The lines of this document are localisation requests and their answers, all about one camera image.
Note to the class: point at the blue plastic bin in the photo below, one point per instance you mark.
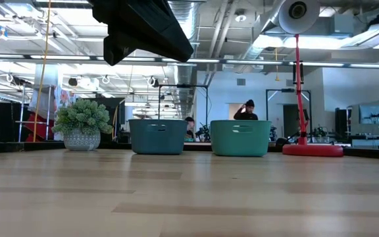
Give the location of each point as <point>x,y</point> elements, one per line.
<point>156,141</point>

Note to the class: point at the black tube stand frame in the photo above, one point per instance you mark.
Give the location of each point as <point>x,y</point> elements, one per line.
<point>283,90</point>

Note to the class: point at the person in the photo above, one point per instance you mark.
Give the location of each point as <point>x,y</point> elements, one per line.
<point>246,114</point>
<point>189,123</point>

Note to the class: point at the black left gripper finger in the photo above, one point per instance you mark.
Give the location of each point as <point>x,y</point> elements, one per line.
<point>166,41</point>
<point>118,47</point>

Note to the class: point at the red desk lamp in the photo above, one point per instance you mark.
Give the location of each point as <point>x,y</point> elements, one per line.
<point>311,150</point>

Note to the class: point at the wall monitor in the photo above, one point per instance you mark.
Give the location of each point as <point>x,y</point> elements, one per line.
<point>372,114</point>

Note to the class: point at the green plastic bin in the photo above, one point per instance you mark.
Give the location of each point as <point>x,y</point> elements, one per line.
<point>240,145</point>

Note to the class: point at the red background structure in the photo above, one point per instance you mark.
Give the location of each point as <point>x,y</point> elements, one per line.
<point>41,130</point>

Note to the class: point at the black aluminium table frame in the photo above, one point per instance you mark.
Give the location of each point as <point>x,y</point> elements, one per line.
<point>12,146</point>

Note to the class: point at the silver ventilation duct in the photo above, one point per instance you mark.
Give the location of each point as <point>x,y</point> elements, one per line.
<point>191,16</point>

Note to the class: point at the rig light bar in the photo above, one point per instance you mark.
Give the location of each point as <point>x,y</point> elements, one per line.
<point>242,62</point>

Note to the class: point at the green succulent in patterned pot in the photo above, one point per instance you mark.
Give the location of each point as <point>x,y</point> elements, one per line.
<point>81,125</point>

